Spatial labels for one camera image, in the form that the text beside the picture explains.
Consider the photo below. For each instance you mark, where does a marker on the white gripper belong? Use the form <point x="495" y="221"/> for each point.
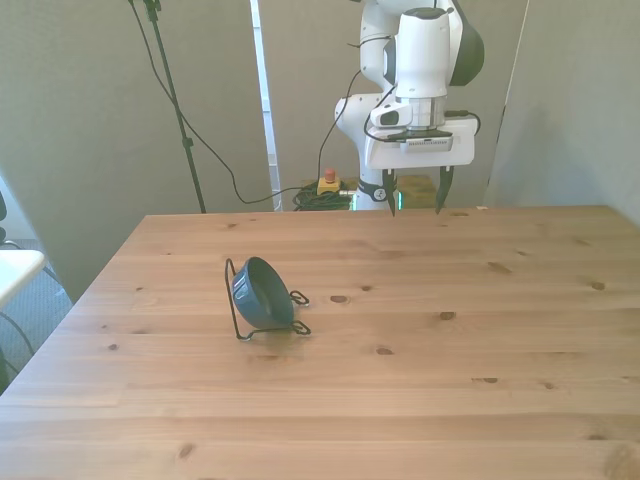
<point x="460" y="145"/>

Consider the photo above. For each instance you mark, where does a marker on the dark blue ceramic bowl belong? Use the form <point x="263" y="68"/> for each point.
<point x="260" y="295"/>

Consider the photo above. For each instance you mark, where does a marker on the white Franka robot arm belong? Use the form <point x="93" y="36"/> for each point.
<point x="422" y="50"/>

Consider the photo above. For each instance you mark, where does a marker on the yellow emergency stop button box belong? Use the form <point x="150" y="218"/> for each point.
<point x="327" y="186"/>

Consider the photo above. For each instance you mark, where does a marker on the white vertical panel strip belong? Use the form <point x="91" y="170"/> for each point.
<point x="265" y="100"/>

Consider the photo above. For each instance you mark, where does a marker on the white side table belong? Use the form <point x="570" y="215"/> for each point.
<point x="15" y="270"/>

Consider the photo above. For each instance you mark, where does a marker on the black office chair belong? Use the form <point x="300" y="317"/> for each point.
<point x="2" y="205"/>

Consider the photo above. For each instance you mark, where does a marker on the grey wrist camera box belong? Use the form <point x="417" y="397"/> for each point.
<point x="427" y="144"/>

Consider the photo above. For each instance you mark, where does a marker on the black camera tripod stand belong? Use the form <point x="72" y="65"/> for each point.
<point x="172" y="95"/>

